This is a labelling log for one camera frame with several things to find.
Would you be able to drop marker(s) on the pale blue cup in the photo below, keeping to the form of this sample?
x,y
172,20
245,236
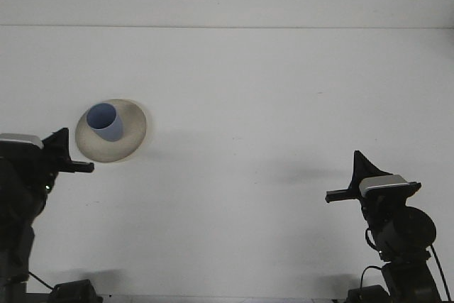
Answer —
x,y
106,122

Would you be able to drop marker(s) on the pale round plate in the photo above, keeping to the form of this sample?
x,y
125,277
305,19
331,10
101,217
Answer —
x,y
127,140

